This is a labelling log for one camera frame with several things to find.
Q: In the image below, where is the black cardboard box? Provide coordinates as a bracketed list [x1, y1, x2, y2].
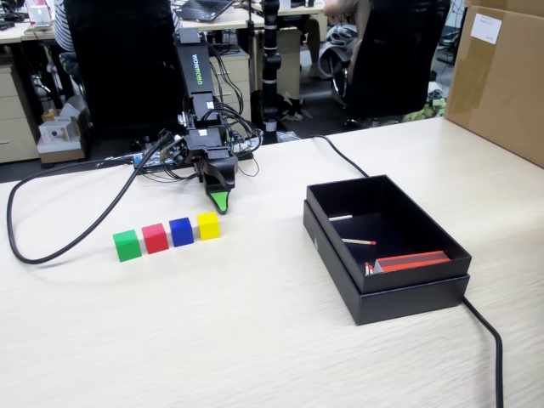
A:
[306, 173, 473, 294]

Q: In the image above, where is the beige drawer cabinet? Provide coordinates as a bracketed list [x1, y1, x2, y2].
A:
[207, 44, 252, 124]
[0, 63, 42, 165]

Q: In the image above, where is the red matchbox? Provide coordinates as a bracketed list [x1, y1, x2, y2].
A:
[373, 250, 451, 275]

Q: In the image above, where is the blue wooden cube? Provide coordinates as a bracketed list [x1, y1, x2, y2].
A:
[168, 217, 195, 248]

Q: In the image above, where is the yellow wooden cube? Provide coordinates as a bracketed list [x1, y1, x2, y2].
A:
[196, 212, 221, 241]

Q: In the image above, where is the person in striped shirt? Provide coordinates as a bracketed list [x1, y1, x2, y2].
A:
[53, 0, 184, 54]

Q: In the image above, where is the green wooden cube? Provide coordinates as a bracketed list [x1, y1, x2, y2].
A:
[112, 229, 143, 263]

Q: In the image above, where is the small white box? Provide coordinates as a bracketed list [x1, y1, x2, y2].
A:
[40, 121, 72, 144]

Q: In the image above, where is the black laptop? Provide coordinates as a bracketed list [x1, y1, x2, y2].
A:
[173, 0, 235, 22]

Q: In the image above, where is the thick black power cable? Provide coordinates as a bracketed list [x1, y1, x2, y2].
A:
[309, 134, 505, 408]

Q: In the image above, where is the wide black office chair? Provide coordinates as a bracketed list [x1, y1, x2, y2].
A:
[63, 0, 188, 141]

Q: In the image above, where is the robot base controller board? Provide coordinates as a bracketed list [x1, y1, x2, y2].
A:
[133, 150, 256, 178]

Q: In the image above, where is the large brown cardboard box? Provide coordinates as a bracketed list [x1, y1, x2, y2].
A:
[444, 0, 544, 169]

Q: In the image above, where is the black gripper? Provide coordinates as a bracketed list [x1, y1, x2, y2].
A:
[190, 144, 239, 214]

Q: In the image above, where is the green yellow packaging pile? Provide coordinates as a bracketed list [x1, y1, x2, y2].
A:
[403, 99, 447, 124]

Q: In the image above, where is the black vertical pole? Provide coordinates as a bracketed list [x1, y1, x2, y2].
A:
[250, 0, 284, 144]

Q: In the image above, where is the grey cloth bundle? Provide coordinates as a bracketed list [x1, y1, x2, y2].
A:
[318, 23, 358, 77]

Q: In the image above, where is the red wooden cube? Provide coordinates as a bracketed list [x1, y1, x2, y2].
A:
[141, 223, 170, 255]

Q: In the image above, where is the small open cardboard carton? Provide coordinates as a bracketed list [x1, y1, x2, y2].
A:
[37, 95, 93, 165]

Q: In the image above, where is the black white patterned bag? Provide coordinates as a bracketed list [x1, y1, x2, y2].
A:
[280, 91, 315, 122]

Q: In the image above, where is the black office chair with base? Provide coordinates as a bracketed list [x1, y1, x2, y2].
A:
[329, 0, 451, 131]

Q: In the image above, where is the thick black camera cable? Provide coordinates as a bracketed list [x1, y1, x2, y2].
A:
[6, 131, 179, 265]

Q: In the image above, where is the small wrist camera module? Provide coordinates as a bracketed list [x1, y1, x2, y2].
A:
[163, 133, 188, 165]

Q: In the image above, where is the black box lid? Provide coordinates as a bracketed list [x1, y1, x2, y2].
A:
[303, 199, 471, 326]

